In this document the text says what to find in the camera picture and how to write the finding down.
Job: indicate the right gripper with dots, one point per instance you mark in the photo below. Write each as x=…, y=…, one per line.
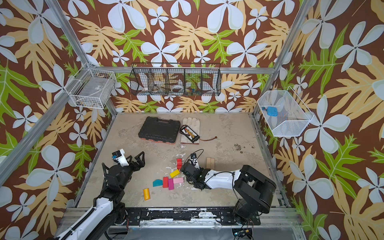
x=188, y=169

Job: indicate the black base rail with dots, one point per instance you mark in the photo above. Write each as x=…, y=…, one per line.
x=224, y=216

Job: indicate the tape roll in basket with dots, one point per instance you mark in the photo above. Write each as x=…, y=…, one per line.
x=177, y=88

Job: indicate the white mesh basket right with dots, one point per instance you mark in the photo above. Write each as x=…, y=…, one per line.
x=293, y=114

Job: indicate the white wire basket left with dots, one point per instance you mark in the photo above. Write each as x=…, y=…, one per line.
x=91, y=88

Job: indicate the pink rectangular block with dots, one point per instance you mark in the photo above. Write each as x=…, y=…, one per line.
x=178, y=180

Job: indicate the red arch block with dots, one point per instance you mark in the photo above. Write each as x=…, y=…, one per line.
x=179, y=163

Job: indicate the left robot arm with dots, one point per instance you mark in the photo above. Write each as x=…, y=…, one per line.
x=108, y=208

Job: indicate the orange cylinder block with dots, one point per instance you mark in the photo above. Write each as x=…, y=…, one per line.
x=146, y=193

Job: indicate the teal quarter-round block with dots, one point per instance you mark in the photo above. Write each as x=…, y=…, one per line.
x=157, y=183

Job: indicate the yellow rectangular block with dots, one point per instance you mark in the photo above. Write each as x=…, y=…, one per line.
x=174, y=173

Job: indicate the natural wood block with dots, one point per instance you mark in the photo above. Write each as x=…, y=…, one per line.
x=208, y=163
x=211, y=162

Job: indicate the black tool case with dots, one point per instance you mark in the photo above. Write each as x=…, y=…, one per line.
x=159, y=130

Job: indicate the black wire basket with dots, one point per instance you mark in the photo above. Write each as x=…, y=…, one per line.
x=198, y=79

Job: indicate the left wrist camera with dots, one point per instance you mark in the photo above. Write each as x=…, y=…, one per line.
x=119, y=158

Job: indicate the red square block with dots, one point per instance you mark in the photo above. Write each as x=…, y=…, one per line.
x=165, y=182

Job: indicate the magenta rectangular block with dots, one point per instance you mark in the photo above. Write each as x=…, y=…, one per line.
x=171, y=184

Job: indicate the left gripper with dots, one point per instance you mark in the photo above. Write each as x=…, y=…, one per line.
x=140, y=163

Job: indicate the black charger board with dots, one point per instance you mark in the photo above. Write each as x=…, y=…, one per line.
x=187, y=132

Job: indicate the blue object in basket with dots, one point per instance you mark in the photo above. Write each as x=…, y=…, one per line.
x=270, y=111

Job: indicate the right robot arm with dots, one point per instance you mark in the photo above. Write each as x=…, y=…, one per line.
x=253, y=190

